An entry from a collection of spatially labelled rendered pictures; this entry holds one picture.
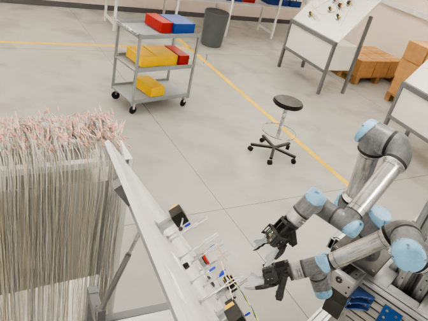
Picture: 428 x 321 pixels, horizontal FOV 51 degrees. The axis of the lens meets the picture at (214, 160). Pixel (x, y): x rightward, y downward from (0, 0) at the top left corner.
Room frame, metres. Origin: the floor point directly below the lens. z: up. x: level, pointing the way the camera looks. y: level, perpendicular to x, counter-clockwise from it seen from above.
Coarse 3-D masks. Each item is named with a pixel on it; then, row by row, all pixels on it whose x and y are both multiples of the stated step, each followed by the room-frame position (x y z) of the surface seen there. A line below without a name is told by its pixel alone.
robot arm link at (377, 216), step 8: (376, 208) 1.75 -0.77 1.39; (384, 208) 1.77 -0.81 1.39; (368, 216) 1.72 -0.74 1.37; (376, 216) 1.69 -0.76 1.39; (384, 216) 1.71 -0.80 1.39; (368, 224) 1.70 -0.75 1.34; (376, 224) 1.68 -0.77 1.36; (384, 224) 1.67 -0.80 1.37; (360, 232) 1.71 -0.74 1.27; (368, 232) 1.68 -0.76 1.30
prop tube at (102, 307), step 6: (126, 252) 1.19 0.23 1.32; (126, 258) 1.18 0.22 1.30; (120, 264) 1.17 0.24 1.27; (126, 264) 1.18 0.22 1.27; (120, 270) 1.17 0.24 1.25; (114, 276) 1.17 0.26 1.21; (120, 276) 1.17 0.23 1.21; (114, 282) 1.16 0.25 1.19; (108, 288) 1.16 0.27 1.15; (114, 288) 1.16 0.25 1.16; (108, 294) 1.15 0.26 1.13; (108, 300) 1.15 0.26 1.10; (102, 306) 1.14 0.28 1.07; (96, 312) 1.14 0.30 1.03
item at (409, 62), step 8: (408, 48) 7.57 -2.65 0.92; (416, 48) 7.46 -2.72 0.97; (424, 48) 7.35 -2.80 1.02; (408, 56) 7.52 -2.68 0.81; (416, 56) 7.41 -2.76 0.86; (424, 56) 7.30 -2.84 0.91; (400, 64) 7.57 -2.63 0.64; (408, 64) 7.45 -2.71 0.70; (416, 64) 7.38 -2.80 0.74; (400, 72) 7.52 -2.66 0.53; (408, 72) 7.41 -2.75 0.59; (400, 80) 7.49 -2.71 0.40; (392, 88) 7.55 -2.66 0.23; (392, 96) 7.56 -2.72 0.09
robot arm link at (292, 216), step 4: (292, 208) 1.41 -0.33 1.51; (288, 212) 1.41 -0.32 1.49; (292, 212) 1.40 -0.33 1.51; (296, 212) 1.45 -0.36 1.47; (288, 216) 1.40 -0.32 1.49; (292, 216) 1.39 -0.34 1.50; (296, 216) 1.39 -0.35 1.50; (300, 216) 1.44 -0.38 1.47; (292, 220) 1.38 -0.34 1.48; (296, 220) 1.38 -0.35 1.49; (300, 220) 1.38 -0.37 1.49; (304, 220) 1.39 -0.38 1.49; (296, 224) 1.38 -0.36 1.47; (300, 224) 1.38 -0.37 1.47
